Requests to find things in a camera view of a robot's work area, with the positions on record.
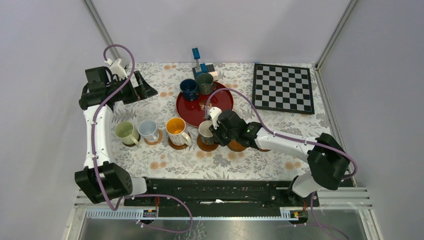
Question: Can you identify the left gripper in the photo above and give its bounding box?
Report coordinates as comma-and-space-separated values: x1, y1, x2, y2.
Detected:
106, 70, 157, 104

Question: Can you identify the black mug cream inside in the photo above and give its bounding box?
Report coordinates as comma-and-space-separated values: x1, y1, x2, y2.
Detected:
198, 120, 215, 146

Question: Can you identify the light blue mug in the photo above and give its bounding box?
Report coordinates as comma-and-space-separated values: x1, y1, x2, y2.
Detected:
137, 119, 160, 143

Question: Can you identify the light green mug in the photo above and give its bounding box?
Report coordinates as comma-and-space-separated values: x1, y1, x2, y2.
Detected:
115, 121, 140, 144

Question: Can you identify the dark blue mug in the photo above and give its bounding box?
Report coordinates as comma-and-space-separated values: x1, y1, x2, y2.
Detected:
179, 79, 199, 102

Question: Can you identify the patterned mug orange inside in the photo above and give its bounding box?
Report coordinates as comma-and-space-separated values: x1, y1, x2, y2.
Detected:
165, 117, 192, 146

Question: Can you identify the light wooden coaster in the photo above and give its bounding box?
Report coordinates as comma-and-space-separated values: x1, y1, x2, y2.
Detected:
144, 129, 163, 146

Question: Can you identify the dark green mug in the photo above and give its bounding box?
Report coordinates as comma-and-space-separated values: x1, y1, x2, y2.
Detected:
195, 73, 219, 95

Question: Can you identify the dark brown wooden coaster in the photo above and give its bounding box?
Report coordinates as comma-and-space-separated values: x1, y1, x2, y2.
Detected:
123, 135, 142, 147

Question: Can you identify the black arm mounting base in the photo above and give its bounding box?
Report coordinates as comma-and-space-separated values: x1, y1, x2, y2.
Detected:
123, 178, 320, 218

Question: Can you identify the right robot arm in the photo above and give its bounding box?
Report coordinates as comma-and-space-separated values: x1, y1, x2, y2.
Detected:
207, 107, 349, 206

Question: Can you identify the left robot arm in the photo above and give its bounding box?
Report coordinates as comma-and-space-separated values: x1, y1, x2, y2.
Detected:
74, 66, 158, 206

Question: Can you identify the red round tray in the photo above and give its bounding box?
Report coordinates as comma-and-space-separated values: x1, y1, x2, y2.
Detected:
175, 90, 234, 128

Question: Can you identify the floral tablecloth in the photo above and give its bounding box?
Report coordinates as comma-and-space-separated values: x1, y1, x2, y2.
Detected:
111, 62, 331, 180

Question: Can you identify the blue and black block toy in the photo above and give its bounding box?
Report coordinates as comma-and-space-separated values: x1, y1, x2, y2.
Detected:
192, 47, 219, 82

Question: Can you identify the black and white chessboard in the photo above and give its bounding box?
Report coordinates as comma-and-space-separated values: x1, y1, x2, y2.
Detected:
251, 63, 315, 115

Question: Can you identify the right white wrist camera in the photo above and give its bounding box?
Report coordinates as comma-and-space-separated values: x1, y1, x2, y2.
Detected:
204, 107, 222, 130

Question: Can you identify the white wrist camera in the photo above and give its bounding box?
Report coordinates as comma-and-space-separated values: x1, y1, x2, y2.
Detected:
104, 58, 129, 80
204, 107, 222, 130

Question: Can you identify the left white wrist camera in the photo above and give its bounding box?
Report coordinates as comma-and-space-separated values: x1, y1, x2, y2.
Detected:
104, 58, 129, 80

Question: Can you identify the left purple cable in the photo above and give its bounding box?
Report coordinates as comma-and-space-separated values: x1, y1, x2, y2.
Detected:
90, 43, 194, 235

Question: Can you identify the purple cable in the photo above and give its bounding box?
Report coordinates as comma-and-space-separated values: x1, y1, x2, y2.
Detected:
90, 43, 194, 235
203, 88, 359, 240

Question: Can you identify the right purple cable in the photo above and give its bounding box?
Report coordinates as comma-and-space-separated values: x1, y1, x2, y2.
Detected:
203, 88, 359, 240

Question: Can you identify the aluminium rail frame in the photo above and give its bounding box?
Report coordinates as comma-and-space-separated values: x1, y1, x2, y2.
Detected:
64, 187, 383, 240

